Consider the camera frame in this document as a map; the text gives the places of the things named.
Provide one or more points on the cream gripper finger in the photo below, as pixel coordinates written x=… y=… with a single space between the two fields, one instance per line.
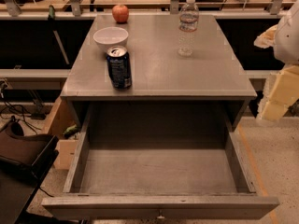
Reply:
x=281 y=90
x=266 y=39

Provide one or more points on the blue pepsi can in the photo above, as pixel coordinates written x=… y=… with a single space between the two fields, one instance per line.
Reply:
x=119 y=68

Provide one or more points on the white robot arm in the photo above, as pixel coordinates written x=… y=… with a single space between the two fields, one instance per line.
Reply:
x=286 y=43

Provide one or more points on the open grey top drawer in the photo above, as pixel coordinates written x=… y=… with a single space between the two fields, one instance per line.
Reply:
x=136 y=159

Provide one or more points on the clear plastic water bottle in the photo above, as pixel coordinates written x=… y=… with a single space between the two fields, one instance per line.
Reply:
x=188 y=22

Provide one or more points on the grey wooden cabinet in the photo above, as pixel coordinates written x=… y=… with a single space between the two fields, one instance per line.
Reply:
x=211 y=72

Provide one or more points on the red apple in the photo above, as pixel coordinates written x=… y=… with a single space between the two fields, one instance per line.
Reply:
x=120 y=13

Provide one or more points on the white ceramic bowl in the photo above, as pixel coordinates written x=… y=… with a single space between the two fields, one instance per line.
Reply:
x=110 y=36

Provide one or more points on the light wooden box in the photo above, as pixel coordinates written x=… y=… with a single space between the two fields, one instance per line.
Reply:
x=57 y=122

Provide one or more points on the green handled tool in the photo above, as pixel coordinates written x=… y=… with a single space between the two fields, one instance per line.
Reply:
x=70 y=131

